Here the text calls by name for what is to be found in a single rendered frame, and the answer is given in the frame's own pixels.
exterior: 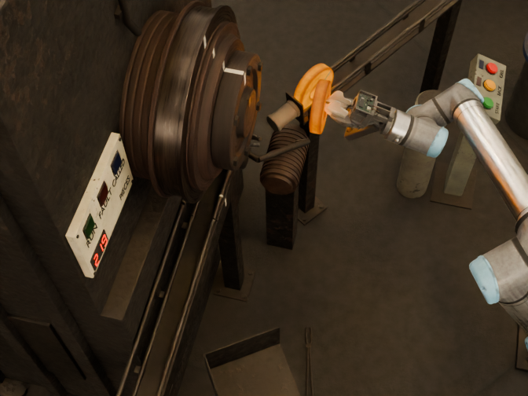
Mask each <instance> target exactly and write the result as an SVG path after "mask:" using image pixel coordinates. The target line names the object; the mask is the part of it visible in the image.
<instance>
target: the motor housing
mask: <svg viewBox="0 0 528 396"><path fill-rule="evenodd" d="M307 138H308V137H307V135H306V132H305V130H304V129H302V128H301V127H300V126H297V125H295V124H290V123H288V124H287V125H286V126H284V127H283V128H282V130H281V131H280V132H276V131H274V132H273V133H272V137H271V139H270V142H269V147H268V149H267V152H266V153H268V152H272V151H274V150H276V149H280V148H283V147H284V146H287V145H291V144H294V143H295V140H301V139H307ZM309 146H310V145H307V146H304V147H302V148H297V149H295V150H292V151H290V152H286V153H284V154H281V155H279V156H275V157H273V158H271V159H268V160H265V161H264V162H263V165H262V169H261V172H260V182H261V184H262V185H263V187H264V188H265V190H266V242H267V244H268V245H272V246H276V247H280V248H287V249H291V250H292V249H293V246H294V243H295V238H296V234H297V221H298V202H299V181H300V178H301V174H302V172H303V166H304V163H305V160H306V154H307V152H308V149H309Z"/></svg>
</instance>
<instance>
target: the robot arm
mask: <svg viewBox="0 0 528 396"><path fill-rule="evenodd" d="M363 93H365V94H369V95H371V96H372V97H368V96H366V95H364V94H363ZM377 97H378V96H376V95H373V94H371V93H368V92H365V91H364V90H360V92H359V93H358V95H357V96H356V97H355V98H354V100H353V99H350V98H345V97H344V96H343V92H342V91H339V90H337V91H336V92H335V93H334V94H332V95H331V96H330V97H327V100H326V103H325V107H324V110H325V111H326V112H327V113H328V114H329V115H330V117H331V118H333V119H334V120H335V121H336V122H337V123H339V124H340V125H342V126H345V127H346V132H345V134H344V137H345V138H346V139H347V140H348V141H352V140H354V139H357V138H361V137H364V136H365V135H368V134H372V133H375V132H377V131H379V133H380V134H382V135H383V136H384V139H386V140H388V141H392V142H394V143H396V144H398V145H401V146H404V147H406V148H408V149H412V150H414V151H417V152H420V153H422V154H424V155H427V156H430V157H433V158H435V157H437V156H438V155H439V154H440V153H441V151H442V150H443V148H444V146H445V144H446V141H447V138H448V134H449V132H448V130H447V129H446V128H444V126H446V125H448V124H450V123H451V122H453V121H455V123H457V125H458V127H459V128H460V130H461V131H462V133H463V134H464V136H465V137H466V139H467V141H468V143H469V145H470V146H471V148H472V149H473V151H474V153H475V155H476V156H477V157H478V159H479V161H480V163H481V164H482V166H483V167H484V169H485V171H486V173H487V174H488V175H489V178H490V179H491V181H492V183H493V184H494V185H495V187H496V189H497V191H498V192H499V193H500V196H501V197H502V199H503V201H504V202H505V204H506V205H507V207H508V209H509V211H510V212H511V214H512V215H513V217H514V219H515V220H516V223H515V232H516V234H517V236H516V237H514V238H512V239H510V240H508V241H507V242H505V243H503V244H502V245H500V246H498V247H495V248H494V249H493V250H491V251H488V252H487V253H485V254H484V255H480V256H479V257H478V258H477V259H475V260H474V261H472V262H471V263H470V265H469V269H470V271H471V273H472V275H473V277H474V279H475V281H476V283H477V285H478V286H479V288H480V290H481V292H482V294H483V296H484V298H485V299H486V301H487V303H489V304H493V303H497V302H499V303H500V304H501V305H502V306H503V307H504V309H505V310H506V311H507V312H508V313H509V314H510V315H511V317H512V318H513V319H514V320H515V321H516V322H517V323H518V324H519V326H520V327H521V328H522V329H523V330H524V331H525V332H526V333H527V335H528V175H527V173H526V172H525V171H524V169H523V167H522V165H521V164H520V162H519V161H518V160H517V158H516V157H515V155H514V153H513V152H512V150H511V149H510V148H509V146H508V144H507V143H506V141H505V140H504V139H503V137H502V135H501V133H500V132H499V130H498V129H497V128H496V126H495V125H494V123H493V121H492V120H491V118H490V117H489V116H488V114H487V113H486V111H485V109H484V108H483V106H482V103H483V102H484V99H483V97H482V95H481V94H480V93H479V91H478V90H477V88H476V87H475V86H474V84H473V83H472V82H471V81H470V80H469V79H462V80H460V81H459V82H456V83H455V84H454V85H453V86H451V87H450V88H448V89H447V90H445V91H443V92H442V93H440V94H439V95H437V96H436V97H434V98H432V99H430V100H429V101H427V102H426V103H424V104H418V105H414V106H412V107H411V108H409V109H408V110H407V112H402V111H400V110H397V109H396V108H393V107H391V106H389V105H386V104H383V103H381V102H378V101H377ZM346 108H347V110H346Z"/></svg>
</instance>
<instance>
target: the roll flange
mask: <svg viewBox="0 0 528 396"><path fill-rule="evenodd" d="M195 6H206V5H205V3H203V2H201V1H192V2H190V3H189V4H187V5H186V6H185V7H184V9H183V10H182V11H181V12H180V13H174V12H169V11H165V10H159V11H157V12H155V13H153V14H152V15H151V16H150V17H149V18H148V20H147V21H146V23H145V25H144V26H143V28H142V29H141V35H140V36H138V37H137V41H136V42H135V45H134V48H133V51H132V54H131V56H130V60H129V64H128V67H127V70H126V76H125V80H124V84H123V93H122V99H121V105H120V114H119V134H120V137H121V139H122V142H123V147H124V150H125V153H126V157H127V160H128V163H129V166H130V171H131V174H132V176H134V177H139V178H146V179H149V180H151V182H152V186H153V188H154V189H155V191H156V193H157V194H158V195H159V196H161V197H164V198H169V197H172V196H173V195H170V194H166V193H165V192H163V191H162V189H161V188H160V186H159V184H158V181H157V178H156V171H155V165H154V128H155V119H156V107H157V101H158V96H159V92H160V84H161V81H162V77H163V71H164V68H165V64H166V62H167V57H168V54H169V52H170V49H171V45H172V42H173V41H174V37H175V35H176V33H177V31H178V28H179V26H180V25H181V23H182V21H183V20H184V18H185V16H186V15H187V13H188V12H189V11H190V10H191V9H192V8H194V7H195Z"/></svg>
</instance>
